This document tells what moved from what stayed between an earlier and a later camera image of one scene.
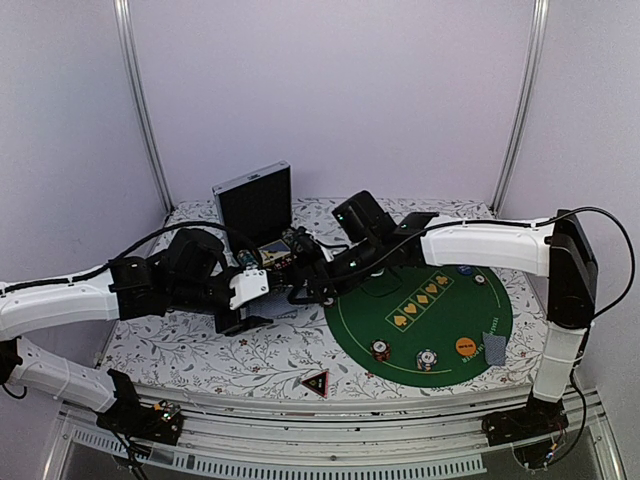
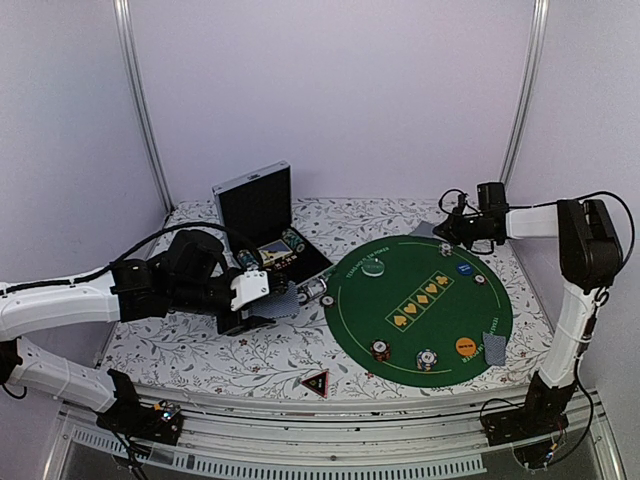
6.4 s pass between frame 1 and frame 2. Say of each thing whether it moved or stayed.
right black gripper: moved
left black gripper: stayed
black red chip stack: stayed
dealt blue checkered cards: stayed
